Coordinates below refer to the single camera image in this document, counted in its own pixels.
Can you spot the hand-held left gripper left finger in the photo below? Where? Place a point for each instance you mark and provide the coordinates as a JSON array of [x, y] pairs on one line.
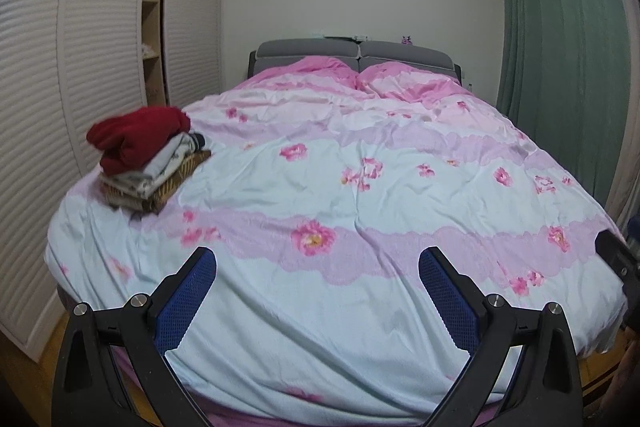
[[182, 307]]

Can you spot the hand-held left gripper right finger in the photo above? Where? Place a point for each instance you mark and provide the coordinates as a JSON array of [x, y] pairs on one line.
[[450, 307]]

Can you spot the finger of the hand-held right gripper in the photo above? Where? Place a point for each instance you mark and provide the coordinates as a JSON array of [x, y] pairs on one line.
[[616, 254]]

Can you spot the red sweater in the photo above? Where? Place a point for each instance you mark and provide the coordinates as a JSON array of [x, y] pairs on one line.
[[135, 132]]

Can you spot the white patterned folded cloth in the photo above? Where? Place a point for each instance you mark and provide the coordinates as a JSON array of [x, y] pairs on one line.
[[152, 167]]

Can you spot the pink floral quilt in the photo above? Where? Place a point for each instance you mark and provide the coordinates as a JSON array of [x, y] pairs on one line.
[[350, 187]]

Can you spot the dark folded cloth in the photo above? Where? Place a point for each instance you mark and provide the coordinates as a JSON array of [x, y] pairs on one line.
[[197, 140]]

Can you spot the green curtain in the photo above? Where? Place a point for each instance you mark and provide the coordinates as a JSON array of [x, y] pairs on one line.
[[555, 32]]

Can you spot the white louvred wardrobe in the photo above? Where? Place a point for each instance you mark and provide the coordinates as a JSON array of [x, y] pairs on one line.
[[45, 82]]

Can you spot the small purple toy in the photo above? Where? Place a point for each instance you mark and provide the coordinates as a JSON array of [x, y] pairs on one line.
[[406, 40]]

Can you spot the grey padded headboard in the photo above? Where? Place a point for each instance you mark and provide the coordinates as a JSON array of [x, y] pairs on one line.
[[300, 49]]

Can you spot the wooden wardrobe shelf unit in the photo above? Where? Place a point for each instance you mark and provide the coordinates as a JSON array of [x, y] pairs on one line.
[[152, 7]]

